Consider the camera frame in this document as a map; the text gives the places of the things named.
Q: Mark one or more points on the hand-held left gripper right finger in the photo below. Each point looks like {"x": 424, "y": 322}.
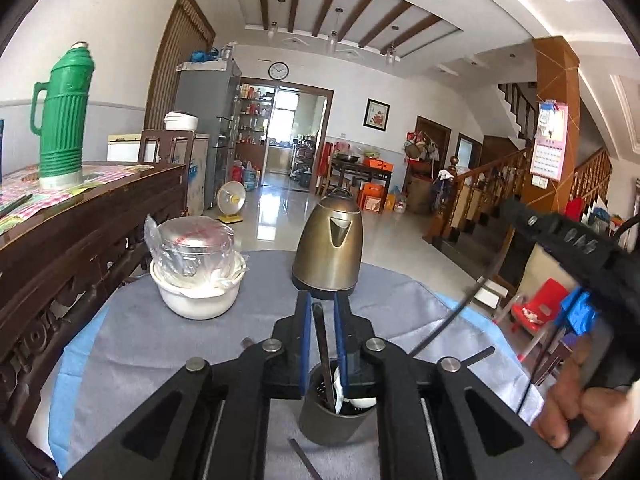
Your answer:
{"x": 341, "y": 330}

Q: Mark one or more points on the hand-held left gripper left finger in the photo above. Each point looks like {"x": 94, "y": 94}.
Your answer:
{"x": 303, "y": 340}

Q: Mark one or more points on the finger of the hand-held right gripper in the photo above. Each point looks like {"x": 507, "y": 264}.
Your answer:
{"x": 525, "y": 220}

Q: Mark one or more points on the grey metal utensil cup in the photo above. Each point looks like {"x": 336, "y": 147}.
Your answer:
{"x": 330, "y": 425}

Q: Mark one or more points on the person's right forearm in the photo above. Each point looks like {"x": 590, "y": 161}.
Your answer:
{"x": 597, "y": 465}

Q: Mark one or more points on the person's right hand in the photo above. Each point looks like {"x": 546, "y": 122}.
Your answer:
{"x": 575, "y": 410}

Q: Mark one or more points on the blue plastic bag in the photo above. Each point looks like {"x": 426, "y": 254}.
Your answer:
{"x": 580, "y": 310}

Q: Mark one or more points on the cream armchair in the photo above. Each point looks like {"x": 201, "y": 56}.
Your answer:
{"x": 545, "y": 270}

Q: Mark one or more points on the wooden staircase railing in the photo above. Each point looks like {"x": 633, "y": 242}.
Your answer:
{"x": 480, "y": 185}

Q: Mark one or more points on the red plastic chair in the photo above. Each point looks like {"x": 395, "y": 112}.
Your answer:
{"x": 542, "y": 300}

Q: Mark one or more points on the bronze electric kettle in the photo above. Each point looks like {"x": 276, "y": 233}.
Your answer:
{"x": 327, "y": 250}

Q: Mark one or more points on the clear water bottle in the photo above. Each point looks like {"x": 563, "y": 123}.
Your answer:
{"x": 400, "y": 201}

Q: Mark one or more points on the orange cardboard box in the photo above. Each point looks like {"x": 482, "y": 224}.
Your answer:
{"x": 372, "y": 197}

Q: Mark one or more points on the metal pot in plastic bag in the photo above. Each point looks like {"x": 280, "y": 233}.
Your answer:
{"x": 195, "y": 250}

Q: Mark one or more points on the wooden pillar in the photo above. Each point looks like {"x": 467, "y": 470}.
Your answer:
{"x": 555, "y": 75}

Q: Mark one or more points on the grey table cloth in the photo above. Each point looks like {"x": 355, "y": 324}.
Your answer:
{"x": 150, "y": 350}

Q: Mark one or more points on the yellow round fan heater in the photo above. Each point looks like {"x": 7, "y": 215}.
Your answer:
{"x": 231, "y": 200}

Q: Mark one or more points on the dark wooden side table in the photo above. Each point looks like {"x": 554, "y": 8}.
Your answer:
{"x": 360, "y": 172}

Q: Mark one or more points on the large blue water jug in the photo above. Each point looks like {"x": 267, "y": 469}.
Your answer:
{"x": 250, "y": 176}

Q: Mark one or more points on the glass pendant lamp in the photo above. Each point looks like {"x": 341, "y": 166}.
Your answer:
{"x": 333, "y": 42}
{"x": 271, "y": 31}
{"x": 391, "y": 55}

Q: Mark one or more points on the blue table cover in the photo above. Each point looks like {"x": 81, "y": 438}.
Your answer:
{"x": 80, "y": 340}

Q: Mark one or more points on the white rice cooker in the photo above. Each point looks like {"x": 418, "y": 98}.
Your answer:
{"x": 181, "y": 121}

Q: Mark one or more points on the checkered tablecloth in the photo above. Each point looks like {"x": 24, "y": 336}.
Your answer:
{"x": 30, "y": 195}

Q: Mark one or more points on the green thermos flask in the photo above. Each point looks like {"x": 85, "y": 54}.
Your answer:
{"x": 62, "y": 120}

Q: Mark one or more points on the pink wall calendar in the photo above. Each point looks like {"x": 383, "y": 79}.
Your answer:
{"x": 547, "y": 150}

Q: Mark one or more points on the framed wall picture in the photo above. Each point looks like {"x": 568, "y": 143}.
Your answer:
{"x": 376, "y": 115}

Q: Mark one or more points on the round wall clock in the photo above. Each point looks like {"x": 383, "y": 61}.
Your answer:
{"x": 278, "y": 70}

